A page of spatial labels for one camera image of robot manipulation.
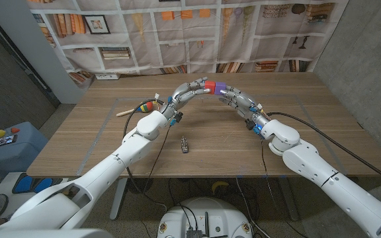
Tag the blue foot pedal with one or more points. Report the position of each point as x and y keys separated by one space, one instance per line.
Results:
x=43 y=185
x=22 y=184

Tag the yellow curved object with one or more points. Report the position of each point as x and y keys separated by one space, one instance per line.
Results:
x=219 y=185

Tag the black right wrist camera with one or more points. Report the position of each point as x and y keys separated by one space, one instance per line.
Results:
x=250 y=124

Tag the purple magnetic cube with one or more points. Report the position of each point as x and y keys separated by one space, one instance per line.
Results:
x=221 y=88

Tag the black round floor object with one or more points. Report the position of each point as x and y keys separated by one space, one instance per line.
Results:
x=140 y=185

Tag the printed bookshelf backdrop cloth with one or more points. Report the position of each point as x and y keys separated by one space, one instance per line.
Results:
x=190 y=33

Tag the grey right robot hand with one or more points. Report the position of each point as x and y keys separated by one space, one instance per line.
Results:
x=245 y=102

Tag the white table leg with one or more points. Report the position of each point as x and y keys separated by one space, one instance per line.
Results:
x=117 y=198

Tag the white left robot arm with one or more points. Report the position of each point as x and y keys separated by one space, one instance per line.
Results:
x=121 y=155

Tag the blue-grey padded stool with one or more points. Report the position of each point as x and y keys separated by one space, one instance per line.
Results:
x=12 y=157

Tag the white power strip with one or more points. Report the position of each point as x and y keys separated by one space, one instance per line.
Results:
x=107 y=76

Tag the smartphone with lit screen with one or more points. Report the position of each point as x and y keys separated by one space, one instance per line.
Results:
x=2 y=141

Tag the red magnetic cube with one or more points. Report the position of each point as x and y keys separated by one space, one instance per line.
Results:
x=210 y=87

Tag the small red toy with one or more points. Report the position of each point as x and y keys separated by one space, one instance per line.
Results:
x=15 y=130

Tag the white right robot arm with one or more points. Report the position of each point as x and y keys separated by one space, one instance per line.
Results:
x=309 y=162

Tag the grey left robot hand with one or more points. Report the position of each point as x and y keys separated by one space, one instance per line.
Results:
x=182 y=96

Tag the white robot torso base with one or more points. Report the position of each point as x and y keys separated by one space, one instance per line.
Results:
x=205 y=219

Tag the grey table leg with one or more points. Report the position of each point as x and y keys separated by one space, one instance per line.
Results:
x=289 y=198

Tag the colourful wooden maraca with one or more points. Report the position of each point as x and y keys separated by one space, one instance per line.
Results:
x=148 y=106

